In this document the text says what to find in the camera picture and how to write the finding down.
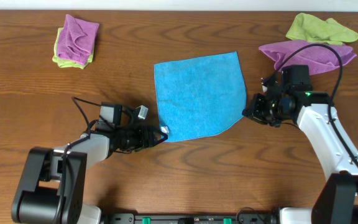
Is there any blue microfibre cloth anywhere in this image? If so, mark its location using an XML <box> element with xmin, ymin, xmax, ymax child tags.
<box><xmin>154</xmin><ymin>52</ymin><xmax>247</xmax><ymax>142</ymax></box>

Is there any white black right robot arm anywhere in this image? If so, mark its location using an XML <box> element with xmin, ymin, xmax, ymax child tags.
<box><xmin>242</xmin><ymin>65</ymin><xmax>358</xmax><ymax>223</ymax></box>

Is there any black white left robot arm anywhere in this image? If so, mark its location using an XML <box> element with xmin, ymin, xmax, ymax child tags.
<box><xmin>11</xmin><ymin>103</ymin><xmax>168</xmax><ymax>224</ymax></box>

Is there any white cloth label tag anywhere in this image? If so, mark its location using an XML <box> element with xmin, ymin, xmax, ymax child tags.
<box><xmin>160</xmin><ymin>126</ymin><xmax>170</xmax><ymax>134</ymax></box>

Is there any crumpled purple cloth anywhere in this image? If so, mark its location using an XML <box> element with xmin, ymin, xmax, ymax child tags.
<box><xmin>259</xmin><ymin>40</ymin><xmax>357</xmax><ymax>75</ymax></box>

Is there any crumpled green cloth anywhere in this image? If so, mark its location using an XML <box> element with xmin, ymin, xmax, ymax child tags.
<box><xmin>286</xmin><ymin>13</ymin><xmax>358</xmax><ymax>45</ymax></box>

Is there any folded green cloth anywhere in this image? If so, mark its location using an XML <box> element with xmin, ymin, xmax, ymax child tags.
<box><xmin>52</xmin><ymin>27</ymin><xmax>94</xmax><ymax>70</ymax></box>

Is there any folded purple cloth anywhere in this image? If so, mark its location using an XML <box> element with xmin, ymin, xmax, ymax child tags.
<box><xmin>56</xmin><ymin>14</ymin><xmax>99</xmax><ymax>65</ymax></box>

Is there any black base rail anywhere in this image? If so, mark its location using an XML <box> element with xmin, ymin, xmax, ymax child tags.
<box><xmin>99</xmin><ymin>207</ymin><xmax>280</xmax><ymax>224</ymax></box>

